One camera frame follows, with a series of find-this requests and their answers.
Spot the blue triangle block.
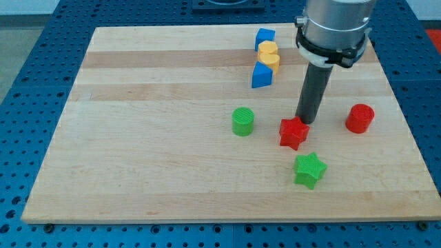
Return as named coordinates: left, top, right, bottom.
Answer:
left=252, top=61, right=273, bottom=88

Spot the yellow heart block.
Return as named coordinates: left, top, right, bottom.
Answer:
left=258, top=41, right=280, bottom=74

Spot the red object at edge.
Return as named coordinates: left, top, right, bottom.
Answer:
left=425, top=29, right=441, bottom=53

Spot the red star block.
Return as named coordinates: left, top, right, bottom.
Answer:
left=279, top=116, right=309, bottom=151

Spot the green star block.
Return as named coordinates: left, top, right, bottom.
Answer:
left=293, top=152, right=327, bottom=190

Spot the wooden board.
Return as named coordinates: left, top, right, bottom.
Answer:
left=21, top=23, right=440, bottom=224

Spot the blue cube block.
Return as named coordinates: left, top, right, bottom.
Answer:
left=254, top=28, right=276, bottom=52

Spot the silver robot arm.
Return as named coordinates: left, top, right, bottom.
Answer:
left=295, top=0, right=376, bottom=124

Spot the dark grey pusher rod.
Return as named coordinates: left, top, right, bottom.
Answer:
left=296, top=63, right=333, bottom=124

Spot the green cylinder block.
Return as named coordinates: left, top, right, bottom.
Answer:
left=232, top=107, right=255, bottom=136

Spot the red cylinder block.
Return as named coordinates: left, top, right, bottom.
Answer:
left=345, top=103, right=375, bottom=134

